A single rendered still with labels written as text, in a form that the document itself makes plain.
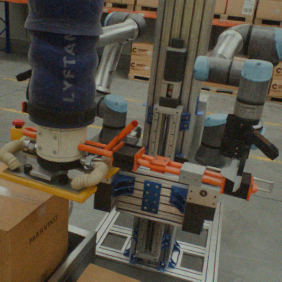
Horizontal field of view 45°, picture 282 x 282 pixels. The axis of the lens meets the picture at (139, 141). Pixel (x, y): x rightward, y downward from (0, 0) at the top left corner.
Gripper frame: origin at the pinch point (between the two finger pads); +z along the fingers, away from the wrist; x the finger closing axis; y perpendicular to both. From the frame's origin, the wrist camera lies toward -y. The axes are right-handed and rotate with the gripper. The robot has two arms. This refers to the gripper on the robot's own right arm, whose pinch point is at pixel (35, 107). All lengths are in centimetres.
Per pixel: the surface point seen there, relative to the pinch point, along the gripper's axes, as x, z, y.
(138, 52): 670, 54, -199
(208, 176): -28, -1, 82
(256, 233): 147, 123, 115
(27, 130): -28.3, -1.3, 17.3
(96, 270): -8, 69, 39
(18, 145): -29.4, 4.7, 14.2
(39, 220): -27.6, 35.1, 22.0
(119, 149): -26, -2, 52
